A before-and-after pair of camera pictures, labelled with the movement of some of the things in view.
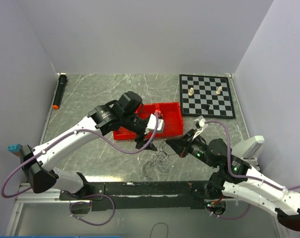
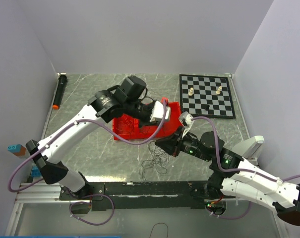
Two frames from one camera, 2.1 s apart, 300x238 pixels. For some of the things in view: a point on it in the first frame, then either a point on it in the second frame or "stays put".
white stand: [248, 150] stays put
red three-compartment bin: [172, 118] stays put
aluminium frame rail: [51, 196] stays put
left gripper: [140, 139] -> [142, 123]
